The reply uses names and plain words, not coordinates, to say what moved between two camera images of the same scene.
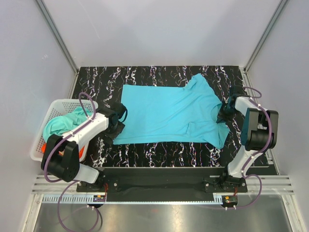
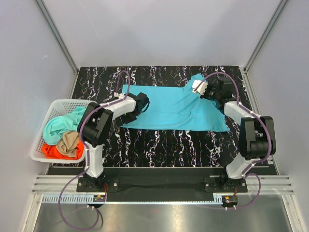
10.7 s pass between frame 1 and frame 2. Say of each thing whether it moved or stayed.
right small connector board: stayed
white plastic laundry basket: stayed
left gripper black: moved
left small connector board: stayed
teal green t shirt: stayed
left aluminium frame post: stayed
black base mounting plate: stayed
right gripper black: moved
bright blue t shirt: moved
